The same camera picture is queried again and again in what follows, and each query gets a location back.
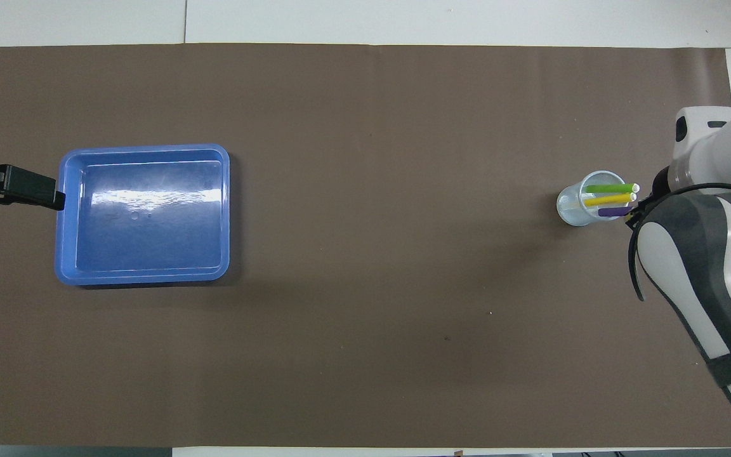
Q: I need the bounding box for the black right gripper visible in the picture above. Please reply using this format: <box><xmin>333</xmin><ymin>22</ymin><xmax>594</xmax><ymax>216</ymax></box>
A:
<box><xmin>624</xmin><ymin>165</ymin><xmax>672</xmax><ymax>230</ymax></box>

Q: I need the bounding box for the yellow highlighter pen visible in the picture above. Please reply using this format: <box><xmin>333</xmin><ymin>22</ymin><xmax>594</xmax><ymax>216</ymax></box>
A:
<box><xmin>581</xmin><ymin>193</ymin><xmax>638</xmax><ymax>208</ymax></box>

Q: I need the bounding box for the green highlighter pen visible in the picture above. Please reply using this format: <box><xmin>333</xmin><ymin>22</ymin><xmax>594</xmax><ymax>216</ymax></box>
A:
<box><xmin>584</xmin><ymin>183</ymin><xmax>641</xmax><ymax>195</ymax></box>

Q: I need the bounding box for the clear plastic cup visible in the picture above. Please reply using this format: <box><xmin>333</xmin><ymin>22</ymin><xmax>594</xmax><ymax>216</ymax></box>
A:
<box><xmin>556</xmin><ymin>170</ymin><xmax>630</xmax><ymax>228</ymax></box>

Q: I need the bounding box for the blue plastic tray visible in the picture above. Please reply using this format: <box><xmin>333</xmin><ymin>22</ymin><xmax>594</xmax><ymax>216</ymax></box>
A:
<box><xmin>55</xmin><ymin>144</ymin><xmax>231</xmax><ymax>287</ymax></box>

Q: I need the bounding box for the brown table mat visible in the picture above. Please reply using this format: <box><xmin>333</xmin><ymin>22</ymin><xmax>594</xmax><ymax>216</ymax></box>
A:
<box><xmin>0</xmin><ymin>43</ymin><xmax>731</xmax><ymax>449</ymax></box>

